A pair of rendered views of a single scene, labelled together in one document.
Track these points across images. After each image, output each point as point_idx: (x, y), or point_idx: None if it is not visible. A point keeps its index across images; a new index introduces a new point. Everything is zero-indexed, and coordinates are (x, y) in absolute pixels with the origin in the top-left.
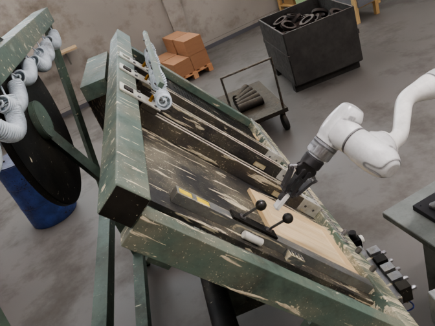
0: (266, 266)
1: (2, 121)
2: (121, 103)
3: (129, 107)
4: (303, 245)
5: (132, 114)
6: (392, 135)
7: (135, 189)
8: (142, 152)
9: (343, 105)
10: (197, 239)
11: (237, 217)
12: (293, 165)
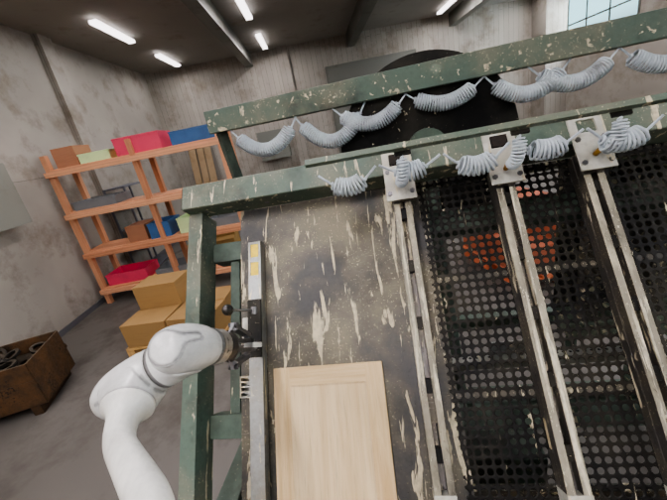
0: (188, 320)
1: (306, 128)
2: (336, 163)
3: (336, 171)
4: (285, 421)
5: (323, 177)
6: (110, 409)
7: (184, 198)
8: (245, 196)
9: (168, 326)
10: (188, 256)
11: (249, 304)
12: (230, 325)
